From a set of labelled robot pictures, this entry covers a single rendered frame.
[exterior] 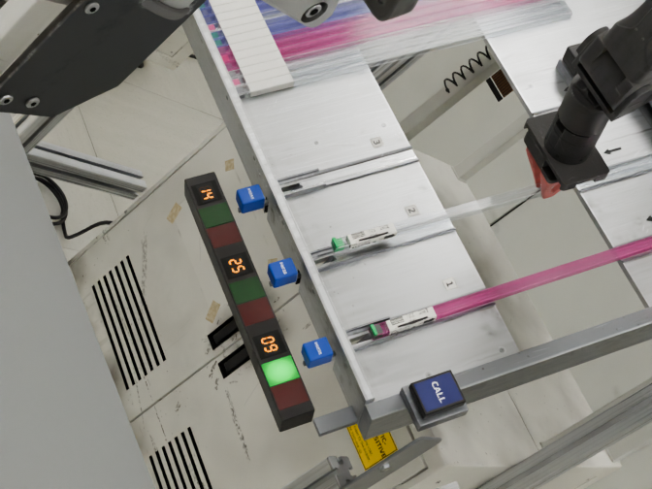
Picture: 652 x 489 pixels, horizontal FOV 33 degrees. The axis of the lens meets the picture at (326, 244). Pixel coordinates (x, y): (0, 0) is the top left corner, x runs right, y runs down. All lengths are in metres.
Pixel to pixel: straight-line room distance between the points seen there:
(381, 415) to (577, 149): 0.38
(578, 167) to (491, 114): 2.20
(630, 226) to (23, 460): 0.80
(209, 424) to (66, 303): 0.68
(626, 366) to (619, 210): 1.77
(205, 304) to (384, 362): 0.62
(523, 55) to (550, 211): 1.81
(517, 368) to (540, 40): 0.52
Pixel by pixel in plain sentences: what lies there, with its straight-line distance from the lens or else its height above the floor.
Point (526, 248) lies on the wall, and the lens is 3.35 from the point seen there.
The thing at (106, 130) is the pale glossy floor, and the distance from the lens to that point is 2.63.
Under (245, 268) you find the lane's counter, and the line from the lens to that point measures 1.30.
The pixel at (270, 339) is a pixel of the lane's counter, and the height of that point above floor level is 0.66.
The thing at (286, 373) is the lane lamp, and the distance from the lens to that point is 1.24.
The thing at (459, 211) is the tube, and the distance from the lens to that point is 1.35.
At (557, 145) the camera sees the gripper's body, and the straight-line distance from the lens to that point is 1.30.
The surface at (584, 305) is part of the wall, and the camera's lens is 3.25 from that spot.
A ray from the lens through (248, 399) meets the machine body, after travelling 1.73.
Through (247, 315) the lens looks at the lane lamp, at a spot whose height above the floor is 0.65.
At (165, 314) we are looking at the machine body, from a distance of 1.87.
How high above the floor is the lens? 1.29
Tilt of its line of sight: 24 degrees down
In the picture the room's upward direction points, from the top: 52 degrees clockwise
